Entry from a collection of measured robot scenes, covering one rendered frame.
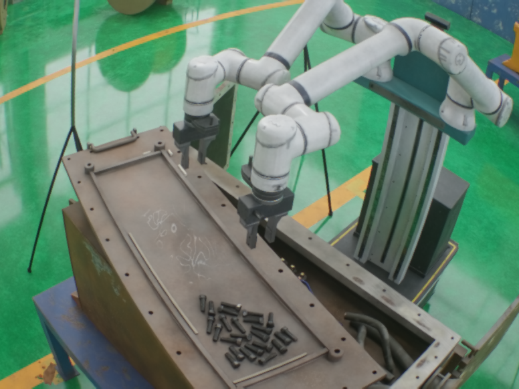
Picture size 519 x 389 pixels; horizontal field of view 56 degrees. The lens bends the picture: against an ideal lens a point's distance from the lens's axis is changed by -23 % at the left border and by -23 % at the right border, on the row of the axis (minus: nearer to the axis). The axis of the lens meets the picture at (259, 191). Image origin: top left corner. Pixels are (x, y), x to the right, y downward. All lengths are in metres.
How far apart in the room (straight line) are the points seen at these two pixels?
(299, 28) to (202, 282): 0.78
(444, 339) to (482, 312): 2.15
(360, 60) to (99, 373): 1.52
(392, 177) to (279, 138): 1.68
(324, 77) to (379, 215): 1.60
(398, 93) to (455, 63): 0.82
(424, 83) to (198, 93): 1.24
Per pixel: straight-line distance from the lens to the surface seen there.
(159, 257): 1.67
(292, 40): 1.74
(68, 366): 2.96
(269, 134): 1.36
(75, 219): 2.01
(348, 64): 1.63
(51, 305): 2.52
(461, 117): 2.38
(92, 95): 5.35
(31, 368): 3.10
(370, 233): 3.17
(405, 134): 2.85
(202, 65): 1.63
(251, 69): 1.69
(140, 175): 1.96
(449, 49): 1.70
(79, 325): 2.43
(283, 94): 1.54
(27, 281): 3.54
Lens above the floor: 2.53
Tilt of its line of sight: 37 degrees down
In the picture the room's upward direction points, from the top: 8 degrees clockwise
